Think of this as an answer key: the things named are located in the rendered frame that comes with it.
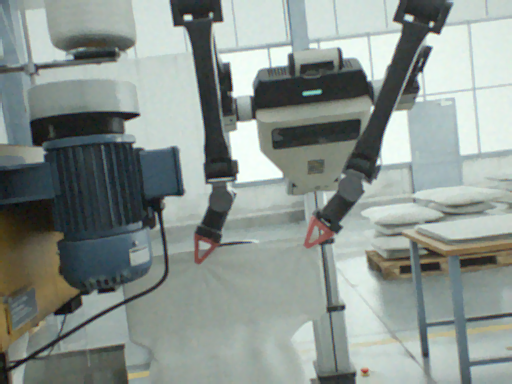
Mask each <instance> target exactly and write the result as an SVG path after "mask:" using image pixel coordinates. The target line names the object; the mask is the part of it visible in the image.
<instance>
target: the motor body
mask: <svg viewBox="0 0 512 384"><path fill-rule="evenodd" d="M133 144H136V137H135V136H134V135H131V134H104V135H91V136H81V137H67V138H61V139H55V140H51V141H48V142H46V143H44V144H43V151H44V152H46V153H45V154H43V157H44V161H49V167H50V173H51V178H52V184H53V190H54V196H55V198H51V199H50V204H51V209H52V215H53V221H54V227H55V231H57V232H61V233H64V238H62V239H60V240H58V241H57V243H56V244H57V248H58V251H56V252H55V254H57V255H58V254H59V259H60V263H61V269H62V274H63V279H64V280H65V281H66V282H67V284H68V285H70V286H71V287H73V288H75V289H79V290H98V289H105V288H111V287H114V286H119V285H122V284H125V283H131V282H133V281H136V280H138V279H139V278H141V277H143V276H144V275H146V274H147V273H148V272H149V270H150V267H151V266H152V264H153V254H152V246H151V239H150V232H149V228H148V226H142V224H141V221H142V220H143V219H144V218H143V212H142V206H141V199H140V186H139V180H138V174H137V168H136V161H135V155H134V148H133ZM53 160H55V164H56V176H57V182H58V188H59V193H60V197H58V195H56V190H55V183H54V178H53V172H52V167H51V163H53Z"/></svg>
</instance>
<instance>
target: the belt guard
mask: <svg viewBox="0 0 512 384"><path fill-rule="evenodd" d="M24 102H25V111H26V113H27V115H26V120H27V121H28V126H29V131H30V136H31V143H32V144H33V145H37V144H44V143H46V142H48V141H51V140H54V139H53V138H49V137H48V136H50V135H51V132H50V127H49V126H50V125H51V123H53V122H55V121H59V120H60V121H63V120H69V119H75V118H84V117H98V116H112V117H121V118H122V119H123V120H124V123H125V122H128V121H131V120H133V119H135V118H138V117H139V116H141V112H140V105H139V99H138V91H137V85H136V84H132V83H130V82H127V81H122V80H116V79H101V78H88V79H71V80H55V81H50V82H45V83H42V84H38V85H34V86H30V87H28V88H27V89H25V90H24Z"/></svg>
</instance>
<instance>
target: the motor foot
mask: <svg viewBox="0 0 512 384"><path fill-rule="evenodd" d="M51 167H52V172H53V178H54V183H55V190H56V195H58V197H60V193H59V188H58V182H57V176H56V164H55V160H53V163H51ZM51 198H55V196H54V190H53V184H52V178H51V173H50V167H49V161H44V162H35V163H27V164H26V160H25V158H24V157H22V156H0V211H3V210H9V209H13V208H18V207H28V206H30V205H31V204H32V200H38V199H51Z"/></svg>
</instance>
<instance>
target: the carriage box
mask: <svg viewBox="0 0 512 384"><path fill-rule="evenodd" d="M45 153H46V152H44V151H43V147H37V146H27V145H16V144H6V143H0V156H22V157H24V158H25V160H26V164H27V163H35V162H44V157H43V154H45ZM62 238H64V233H61V232H57V231H53V230H52V223H51V218H50V213H49V207H48V201H47V199H38V200H32V204H31V205H30V206H28V207H18V208H13V209H9V210H3V211H0V352H4V351H5V350H6V349H9V345H10V344H11V343H13V342H14V341H15V340H17V339H19V338H20V337H21V336H22V335H24V334H25V333H26V332H28V331H29V330H31V329H32V328H33V327H34V326H36V325H37V324H38V323H40V322H41V320H44V319H45V318H47V317H48V316H49V315H51V313H52V312H54V311H56V310H57V309H59V308H60V307H61V306H62V305H63V304H64V303H66V302H68V301H70V299H71V298H73V297H74V296H75V295H77V294H78V293H80V292H83V291H84V290H79V289H75V288H73V287H71V286H70V285H68V284H67V282H66V281H65V280H64V279H63V274H62V269H61V263H60V259H59V254H58V255H57V254H55V252H56V251H58V248H57V244H56V243H57V241H58V240H60V239H62ZM33 287H35V294H36V299H37V304H38V310H39V313H38V314H36V315H35V316H33V317H32V319H30V320H29V321H26V322H25V323H24V324H22V325H21V327H19V328H18V329H16V330H15V331H13V329H12V318H11V313H10V307H9V303H10V302H11V301H12V300H13V299H14V298H16V297H19V296H21V295H22V294H24V293H25V292H26V291H28V290H30V289H31V288H33Z"/></svg>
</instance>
